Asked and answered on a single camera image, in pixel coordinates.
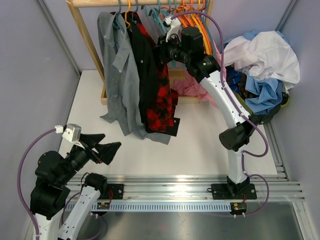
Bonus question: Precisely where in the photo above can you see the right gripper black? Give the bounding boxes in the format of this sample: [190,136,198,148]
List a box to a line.
[148,33,190,66]

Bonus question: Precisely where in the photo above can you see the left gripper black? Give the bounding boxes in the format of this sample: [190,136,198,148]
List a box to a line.
[58,132,122,184]

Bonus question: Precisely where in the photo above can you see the red black plaid shirt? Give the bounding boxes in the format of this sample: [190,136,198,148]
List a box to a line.
[133,12,180,133]

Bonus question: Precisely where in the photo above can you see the teal plastic hanger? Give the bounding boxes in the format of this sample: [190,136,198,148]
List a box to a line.
[131,0,141,16]

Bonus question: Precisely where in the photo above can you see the yellow orange plastic hanger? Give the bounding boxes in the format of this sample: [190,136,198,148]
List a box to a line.
[124,0,132,30]

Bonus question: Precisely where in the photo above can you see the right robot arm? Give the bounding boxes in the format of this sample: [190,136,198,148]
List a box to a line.
[155,26,257,200]

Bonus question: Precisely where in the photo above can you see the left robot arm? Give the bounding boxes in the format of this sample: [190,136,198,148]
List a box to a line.
[30,133,122,240]

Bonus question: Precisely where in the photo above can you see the pink shirt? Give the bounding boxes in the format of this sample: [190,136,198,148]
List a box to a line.
[173,41,227,108]

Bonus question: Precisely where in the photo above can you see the grey shirt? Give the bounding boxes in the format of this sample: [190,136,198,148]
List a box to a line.
[97,11,171,145]

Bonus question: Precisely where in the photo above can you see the blue checked shirt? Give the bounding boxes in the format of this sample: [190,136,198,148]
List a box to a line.
[226,66,247,95]

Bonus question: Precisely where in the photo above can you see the white shirt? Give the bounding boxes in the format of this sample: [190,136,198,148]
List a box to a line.
[223,30,300,91]

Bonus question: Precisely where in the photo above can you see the light blue shirt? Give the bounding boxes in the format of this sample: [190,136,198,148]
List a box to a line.
[245,76,283,115]

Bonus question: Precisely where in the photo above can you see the wooden clothes rack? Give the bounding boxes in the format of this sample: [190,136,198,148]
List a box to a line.
[66,0,214,106]

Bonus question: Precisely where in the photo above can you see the olive green laundry basket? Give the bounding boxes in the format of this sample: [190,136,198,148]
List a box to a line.
[280,92,290,108]

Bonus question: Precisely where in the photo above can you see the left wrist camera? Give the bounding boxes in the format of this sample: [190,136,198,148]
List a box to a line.
[54,123,84,148]

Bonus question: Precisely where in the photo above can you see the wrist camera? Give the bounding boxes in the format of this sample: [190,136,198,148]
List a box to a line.
[54,123,84,148]
[163,15,181,42]

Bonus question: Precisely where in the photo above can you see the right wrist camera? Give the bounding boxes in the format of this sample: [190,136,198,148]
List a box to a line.
[163,15,181,42]

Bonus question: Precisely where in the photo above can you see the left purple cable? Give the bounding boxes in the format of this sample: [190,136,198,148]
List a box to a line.
[16,127,57,240]

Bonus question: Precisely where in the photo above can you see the purple cable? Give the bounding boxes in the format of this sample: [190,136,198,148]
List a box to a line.
[16,127,57,240]
[172,10,270,218]

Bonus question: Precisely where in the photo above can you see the aluminium rail base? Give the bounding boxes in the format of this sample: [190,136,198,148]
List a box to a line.
[53,173,307,218]

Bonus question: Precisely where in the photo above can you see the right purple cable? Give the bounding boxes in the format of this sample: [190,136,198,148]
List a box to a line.
[172,10,270,218]

